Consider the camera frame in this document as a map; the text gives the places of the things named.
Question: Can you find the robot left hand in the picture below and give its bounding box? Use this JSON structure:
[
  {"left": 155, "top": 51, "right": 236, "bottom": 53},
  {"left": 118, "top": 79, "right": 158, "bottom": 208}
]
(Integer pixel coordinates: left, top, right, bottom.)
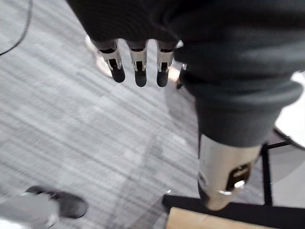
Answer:
[{"left": 65, "top": 0, "right": 305, "bottom": 212}]

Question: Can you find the light brown wooden board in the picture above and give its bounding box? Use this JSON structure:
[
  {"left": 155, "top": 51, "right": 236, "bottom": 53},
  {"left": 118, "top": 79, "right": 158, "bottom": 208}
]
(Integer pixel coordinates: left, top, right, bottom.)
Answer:
[{"left": 166, "top": 207, "right": 275, "bottom": 229}]

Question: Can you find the dark robot foot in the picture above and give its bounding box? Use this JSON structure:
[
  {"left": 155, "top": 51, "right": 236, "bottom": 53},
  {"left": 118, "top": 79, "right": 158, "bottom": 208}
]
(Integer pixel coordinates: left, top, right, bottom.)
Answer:
[{"left": 25, "top": 185, "right": 89, "bottom": 219}]

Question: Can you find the silver robot leg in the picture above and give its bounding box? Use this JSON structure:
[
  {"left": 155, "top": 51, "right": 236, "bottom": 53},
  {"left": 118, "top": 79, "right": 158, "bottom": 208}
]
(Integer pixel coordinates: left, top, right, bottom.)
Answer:
[{"left": 0, "top": 192, "right": 61, "bottom": 229}]

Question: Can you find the black metal table frame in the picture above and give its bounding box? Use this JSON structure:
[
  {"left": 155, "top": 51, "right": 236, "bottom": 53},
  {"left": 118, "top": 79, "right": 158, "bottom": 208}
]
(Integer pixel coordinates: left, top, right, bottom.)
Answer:
[{"left": 162, "top": 126, "right": 305, "bottom": 229}]

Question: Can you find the black cable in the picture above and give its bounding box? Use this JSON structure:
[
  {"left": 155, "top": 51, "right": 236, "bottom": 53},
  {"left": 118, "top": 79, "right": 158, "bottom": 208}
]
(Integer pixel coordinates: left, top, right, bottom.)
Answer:
[{"left": 0, "top": 0, "right": 33, "bottom": 57}]

